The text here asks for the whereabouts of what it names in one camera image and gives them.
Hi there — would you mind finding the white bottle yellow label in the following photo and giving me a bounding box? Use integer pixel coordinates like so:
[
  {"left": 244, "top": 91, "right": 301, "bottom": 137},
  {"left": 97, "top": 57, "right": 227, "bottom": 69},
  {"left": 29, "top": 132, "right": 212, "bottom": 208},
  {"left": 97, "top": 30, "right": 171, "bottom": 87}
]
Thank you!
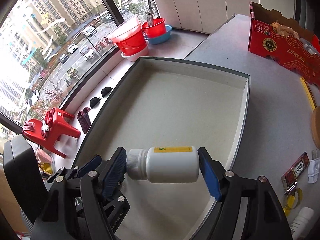
[{"left": 126, "top": 146, "right": 200, "bottom": 184}]

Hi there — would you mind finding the white bottle blue label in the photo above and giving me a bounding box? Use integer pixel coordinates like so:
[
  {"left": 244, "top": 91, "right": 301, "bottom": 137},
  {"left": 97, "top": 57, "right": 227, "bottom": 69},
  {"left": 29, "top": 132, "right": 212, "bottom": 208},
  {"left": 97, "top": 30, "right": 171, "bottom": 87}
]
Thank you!
[{"left": 290, "top": 207, "right": 314, "bottom": 240}]

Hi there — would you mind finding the red plastic stool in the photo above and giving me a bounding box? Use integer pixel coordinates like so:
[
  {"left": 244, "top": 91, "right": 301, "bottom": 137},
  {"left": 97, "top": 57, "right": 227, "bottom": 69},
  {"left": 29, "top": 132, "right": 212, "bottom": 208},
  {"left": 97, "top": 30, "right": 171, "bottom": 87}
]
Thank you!
[{"left": 22, "top": 107, "right": 81, "bottom": 158}]

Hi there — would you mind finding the red patterned small box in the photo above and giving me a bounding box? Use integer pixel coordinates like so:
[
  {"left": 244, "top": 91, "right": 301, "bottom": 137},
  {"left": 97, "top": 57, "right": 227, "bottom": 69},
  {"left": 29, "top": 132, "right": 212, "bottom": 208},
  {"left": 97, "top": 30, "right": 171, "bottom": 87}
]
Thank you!
[{"left": 281, "top": 152, "right": 310, "bottom": 189}]

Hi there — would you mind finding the white power adapter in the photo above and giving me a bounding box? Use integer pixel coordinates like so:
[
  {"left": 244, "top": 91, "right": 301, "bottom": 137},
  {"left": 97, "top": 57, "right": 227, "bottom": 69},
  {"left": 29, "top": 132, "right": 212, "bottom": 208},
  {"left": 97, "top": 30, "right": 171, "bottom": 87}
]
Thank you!
[{"left": 308, "top": 150, "right": 319, "bottom": 184}]

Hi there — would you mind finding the dark slippers pair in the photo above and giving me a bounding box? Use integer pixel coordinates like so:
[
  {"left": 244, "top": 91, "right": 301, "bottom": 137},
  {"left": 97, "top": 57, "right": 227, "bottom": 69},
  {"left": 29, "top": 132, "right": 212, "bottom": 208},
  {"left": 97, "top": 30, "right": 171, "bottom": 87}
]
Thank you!
[{"left": 77, "top": 107, "right": 91, "bottom": 134}]

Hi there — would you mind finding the green shallow tray box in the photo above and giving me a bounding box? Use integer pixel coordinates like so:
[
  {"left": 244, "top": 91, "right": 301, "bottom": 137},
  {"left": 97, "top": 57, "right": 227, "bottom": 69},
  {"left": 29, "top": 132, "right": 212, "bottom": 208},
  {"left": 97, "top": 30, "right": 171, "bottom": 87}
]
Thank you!
[{"left": 74, "top": 57, "right": 250, "bottom": 239}]

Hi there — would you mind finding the white basin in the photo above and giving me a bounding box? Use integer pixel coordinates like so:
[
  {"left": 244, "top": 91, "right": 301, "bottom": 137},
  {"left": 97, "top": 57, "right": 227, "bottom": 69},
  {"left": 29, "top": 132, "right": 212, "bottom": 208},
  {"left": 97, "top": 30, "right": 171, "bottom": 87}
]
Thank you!
[{"left": 121, "top": 41, "right": 149, "bottom": 62}]

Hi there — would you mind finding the large red bucket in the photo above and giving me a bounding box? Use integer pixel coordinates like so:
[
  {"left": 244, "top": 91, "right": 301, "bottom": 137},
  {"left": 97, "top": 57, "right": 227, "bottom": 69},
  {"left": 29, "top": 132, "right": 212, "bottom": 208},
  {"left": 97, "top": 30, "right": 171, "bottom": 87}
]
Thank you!
[{"left": 107, "top": 15, "right": 146, "bottom": 56}]

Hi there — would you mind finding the blue basin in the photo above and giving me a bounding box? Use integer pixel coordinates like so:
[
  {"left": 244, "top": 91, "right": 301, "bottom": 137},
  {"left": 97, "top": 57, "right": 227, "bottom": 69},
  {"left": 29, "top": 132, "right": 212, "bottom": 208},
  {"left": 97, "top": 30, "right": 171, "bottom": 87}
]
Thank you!
[{"left": 146, "top": 24, "right": 172, "bottom": 45}]

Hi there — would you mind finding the small red basin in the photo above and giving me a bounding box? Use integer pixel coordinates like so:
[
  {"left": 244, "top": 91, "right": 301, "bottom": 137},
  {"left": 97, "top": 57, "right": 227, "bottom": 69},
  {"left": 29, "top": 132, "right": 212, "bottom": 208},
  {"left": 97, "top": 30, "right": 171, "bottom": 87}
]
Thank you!
[{"left": 142, "top": 17, "right": 166, "bottom": 38}]

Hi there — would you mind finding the red fruit cardboard box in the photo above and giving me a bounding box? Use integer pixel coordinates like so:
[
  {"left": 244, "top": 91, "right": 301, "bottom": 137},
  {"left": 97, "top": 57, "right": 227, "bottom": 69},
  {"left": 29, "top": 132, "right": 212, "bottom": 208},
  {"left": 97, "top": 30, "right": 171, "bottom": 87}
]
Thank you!
[{"left": 248, "top": 2, "right": 319, "bottom": 87}]

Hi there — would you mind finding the white cabinet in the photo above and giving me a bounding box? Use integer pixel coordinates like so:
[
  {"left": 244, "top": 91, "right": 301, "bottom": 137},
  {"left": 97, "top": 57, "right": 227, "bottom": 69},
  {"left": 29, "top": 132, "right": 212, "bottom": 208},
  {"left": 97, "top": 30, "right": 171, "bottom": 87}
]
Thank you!
[{"left": 147, "top": 0, "right": 297, "bottom": 34}]

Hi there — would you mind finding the metal hose clamp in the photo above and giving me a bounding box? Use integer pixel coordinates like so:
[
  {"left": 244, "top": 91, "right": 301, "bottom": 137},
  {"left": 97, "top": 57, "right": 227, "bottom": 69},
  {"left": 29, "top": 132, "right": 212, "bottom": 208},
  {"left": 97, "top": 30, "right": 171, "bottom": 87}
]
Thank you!
[{"left": 283, "top": 181, "right": 303, "bottom": 217}]

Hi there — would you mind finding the tan tape ring disc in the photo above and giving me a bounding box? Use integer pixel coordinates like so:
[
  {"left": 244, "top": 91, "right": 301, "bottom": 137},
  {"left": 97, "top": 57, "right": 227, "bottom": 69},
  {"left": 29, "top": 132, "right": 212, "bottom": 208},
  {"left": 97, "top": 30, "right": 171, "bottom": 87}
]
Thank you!
[{"left": 311, "top": 107, "right": 320, "bottom": 149}]

